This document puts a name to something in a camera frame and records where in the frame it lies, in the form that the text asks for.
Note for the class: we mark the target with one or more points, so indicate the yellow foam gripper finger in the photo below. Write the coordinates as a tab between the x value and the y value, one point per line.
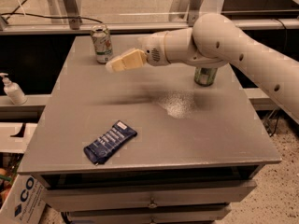
130	59

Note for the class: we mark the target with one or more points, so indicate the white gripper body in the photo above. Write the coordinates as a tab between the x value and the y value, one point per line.
153	49

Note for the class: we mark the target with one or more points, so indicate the white 7up can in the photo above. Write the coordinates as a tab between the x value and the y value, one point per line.
100	35

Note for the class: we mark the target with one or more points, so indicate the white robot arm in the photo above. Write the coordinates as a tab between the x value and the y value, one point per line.
213	42

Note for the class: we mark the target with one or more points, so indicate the green soda can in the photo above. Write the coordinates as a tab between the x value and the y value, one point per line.
205	76

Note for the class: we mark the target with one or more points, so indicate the grey drawer cabinet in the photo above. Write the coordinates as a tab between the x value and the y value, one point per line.
185	133

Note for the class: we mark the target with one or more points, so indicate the dark blue snack bar wrapper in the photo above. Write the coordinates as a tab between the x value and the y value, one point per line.
106	145

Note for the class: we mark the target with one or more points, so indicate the white pump bottle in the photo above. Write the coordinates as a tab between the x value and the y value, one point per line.
13	90

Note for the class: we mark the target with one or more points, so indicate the upper cabinet drawer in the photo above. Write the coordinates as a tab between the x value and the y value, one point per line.
148	196

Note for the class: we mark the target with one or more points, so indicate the cabinet drawer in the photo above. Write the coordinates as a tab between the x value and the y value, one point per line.
148	196
159	215

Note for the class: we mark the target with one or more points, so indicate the lower cabinet drawer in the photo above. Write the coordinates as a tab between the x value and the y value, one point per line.
159	215

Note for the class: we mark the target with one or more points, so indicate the white cardboard box with letters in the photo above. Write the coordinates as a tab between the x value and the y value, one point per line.
23	204

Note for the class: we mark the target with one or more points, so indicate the metal railing bracket right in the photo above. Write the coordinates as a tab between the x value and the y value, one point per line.
193	11

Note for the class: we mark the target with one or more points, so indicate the metal railing bracket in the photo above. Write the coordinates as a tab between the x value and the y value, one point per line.
72	8
193	11

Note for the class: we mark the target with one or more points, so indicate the metal railing bracket left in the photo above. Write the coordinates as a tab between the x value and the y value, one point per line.
72	8

